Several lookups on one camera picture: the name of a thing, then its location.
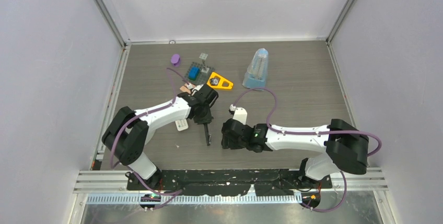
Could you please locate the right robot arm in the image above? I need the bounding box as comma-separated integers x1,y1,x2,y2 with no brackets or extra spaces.
221,119,369,188

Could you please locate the yellow triangular toy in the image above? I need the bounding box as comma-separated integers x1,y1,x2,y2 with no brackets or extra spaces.
206,72,234,90

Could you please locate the purple cap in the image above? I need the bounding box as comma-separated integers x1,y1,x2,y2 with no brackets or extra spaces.
170,54,181,67

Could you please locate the blue building brick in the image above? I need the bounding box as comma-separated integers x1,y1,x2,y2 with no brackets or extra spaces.
188,66,200,80

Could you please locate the grey building brick plate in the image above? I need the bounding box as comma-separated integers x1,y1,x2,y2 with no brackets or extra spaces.
185,62,215,85

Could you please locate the grey brick post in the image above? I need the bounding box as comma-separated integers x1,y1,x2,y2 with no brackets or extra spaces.
199,53,209,74

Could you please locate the white remote control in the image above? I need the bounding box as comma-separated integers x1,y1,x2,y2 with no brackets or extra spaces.
175,119,189,132

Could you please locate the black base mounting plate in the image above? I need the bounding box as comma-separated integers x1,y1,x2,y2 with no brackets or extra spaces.
125,169,332,196

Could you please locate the blue translucent metronome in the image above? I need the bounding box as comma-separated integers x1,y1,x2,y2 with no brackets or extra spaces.
242,48,269,89

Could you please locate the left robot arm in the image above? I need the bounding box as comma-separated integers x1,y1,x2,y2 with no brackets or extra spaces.
101,85,219,190

